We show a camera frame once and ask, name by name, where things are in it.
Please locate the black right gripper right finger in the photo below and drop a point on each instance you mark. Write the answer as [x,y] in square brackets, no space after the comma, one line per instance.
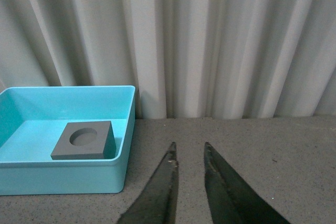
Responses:
[230,198]

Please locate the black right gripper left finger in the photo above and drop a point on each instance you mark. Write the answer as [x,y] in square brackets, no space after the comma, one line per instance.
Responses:
[158,200]

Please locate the blue plastic box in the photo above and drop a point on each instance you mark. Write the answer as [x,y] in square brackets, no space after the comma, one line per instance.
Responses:
[32,121]

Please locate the white pleated curtain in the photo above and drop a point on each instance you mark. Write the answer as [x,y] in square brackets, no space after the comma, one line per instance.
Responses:
[227,59]

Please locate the gray block with round hole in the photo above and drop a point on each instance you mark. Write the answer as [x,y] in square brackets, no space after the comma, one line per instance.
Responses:
[86,140]

